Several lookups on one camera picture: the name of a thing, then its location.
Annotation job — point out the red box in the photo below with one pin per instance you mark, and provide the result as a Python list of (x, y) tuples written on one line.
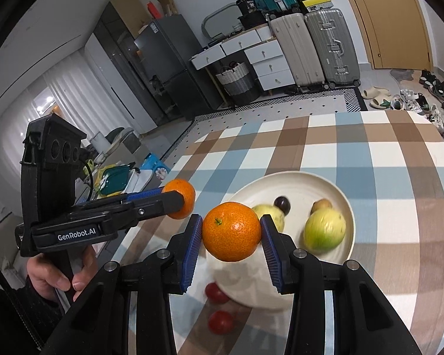
[(154, 10)]

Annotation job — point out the blue packet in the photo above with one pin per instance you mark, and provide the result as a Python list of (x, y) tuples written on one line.
[(155, 164)]

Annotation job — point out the white sheer curtain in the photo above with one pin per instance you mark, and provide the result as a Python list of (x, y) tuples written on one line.
[(70, 96)]

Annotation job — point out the orange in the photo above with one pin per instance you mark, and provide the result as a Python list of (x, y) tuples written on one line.
[(189, 196), (231, 231)]

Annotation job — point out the scattered pile of shoes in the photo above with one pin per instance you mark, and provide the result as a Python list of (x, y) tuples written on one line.
[(436, 114)]

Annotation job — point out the person's left hand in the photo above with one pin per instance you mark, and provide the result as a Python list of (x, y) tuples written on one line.
[(46, 273)]

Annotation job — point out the yellow black shoe box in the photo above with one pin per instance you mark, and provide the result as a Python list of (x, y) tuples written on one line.
[(318, 3)]

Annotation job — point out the grey doormat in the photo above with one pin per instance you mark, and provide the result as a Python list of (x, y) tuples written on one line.
[(402, 74)]

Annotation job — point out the small red tomato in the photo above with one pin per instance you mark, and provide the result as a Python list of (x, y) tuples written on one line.
[(221, 321), (216, 293)]

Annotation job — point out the white grey woven basket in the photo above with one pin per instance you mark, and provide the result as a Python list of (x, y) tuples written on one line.
[(236, 83)]

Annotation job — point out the grey refrigerator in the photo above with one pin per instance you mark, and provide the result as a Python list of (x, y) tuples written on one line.
[(170, 59)]

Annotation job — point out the dark glass cabinet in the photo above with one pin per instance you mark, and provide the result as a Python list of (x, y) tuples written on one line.
[(122, 44)]

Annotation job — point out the brown longan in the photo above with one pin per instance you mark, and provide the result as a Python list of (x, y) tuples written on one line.
[(321, 205)]

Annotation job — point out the green storage container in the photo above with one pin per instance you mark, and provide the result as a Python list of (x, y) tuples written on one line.
[(114, 179)]

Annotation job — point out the white cylinder bin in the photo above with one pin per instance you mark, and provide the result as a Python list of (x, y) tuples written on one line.
[(99, 143)]

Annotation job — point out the brown cardboard box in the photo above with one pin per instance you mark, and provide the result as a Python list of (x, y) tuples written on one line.
[(167, 4)]

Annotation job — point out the dark purple plum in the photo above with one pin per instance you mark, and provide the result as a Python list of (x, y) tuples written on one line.
[(282, 205)]

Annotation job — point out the white drawer desk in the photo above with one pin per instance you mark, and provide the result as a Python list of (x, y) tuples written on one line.
[(266, 59)]

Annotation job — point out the beige suitcase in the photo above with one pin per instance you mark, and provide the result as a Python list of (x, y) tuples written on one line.
[(296, 51)]

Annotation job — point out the checkered tablecloth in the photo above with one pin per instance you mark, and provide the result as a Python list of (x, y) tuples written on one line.
[(392, 210)]

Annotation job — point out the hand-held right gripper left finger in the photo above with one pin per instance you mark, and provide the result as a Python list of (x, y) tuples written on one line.
[(192, 251)]

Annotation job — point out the grey oval mirror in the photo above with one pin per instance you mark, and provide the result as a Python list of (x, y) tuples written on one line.
[(207, 22)]

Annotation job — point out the yellow wooden door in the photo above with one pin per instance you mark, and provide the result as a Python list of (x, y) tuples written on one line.
[(392, 26)]

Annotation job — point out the white wardrobe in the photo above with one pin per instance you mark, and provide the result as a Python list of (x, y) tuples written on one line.
[(107, 81)]

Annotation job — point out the silver suitcase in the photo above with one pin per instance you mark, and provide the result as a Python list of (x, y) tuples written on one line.
[(331, 44)]

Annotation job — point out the person's left forearm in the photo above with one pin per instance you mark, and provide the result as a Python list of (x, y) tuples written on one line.
[(18, 321)]

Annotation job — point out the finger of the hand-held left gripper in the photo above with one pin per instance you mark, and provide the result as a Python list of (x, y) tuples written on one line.
[(155, 205), (144, 194)]

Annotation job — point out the cream round plate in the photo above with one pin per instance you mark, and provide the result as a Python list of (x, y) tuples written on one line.
[(303, 188)]

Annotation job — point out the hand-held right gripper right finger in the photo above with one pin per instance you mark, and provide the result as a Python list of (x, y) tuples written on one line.
[(272, 255)]

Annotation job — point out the black packet with white label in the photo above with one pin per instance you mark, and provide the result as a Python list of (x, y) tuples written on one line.
[(248, 5)]

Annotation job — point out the yellowish guava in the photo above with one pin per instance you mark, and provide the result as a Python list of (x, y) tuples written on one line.
[(268, 212)]

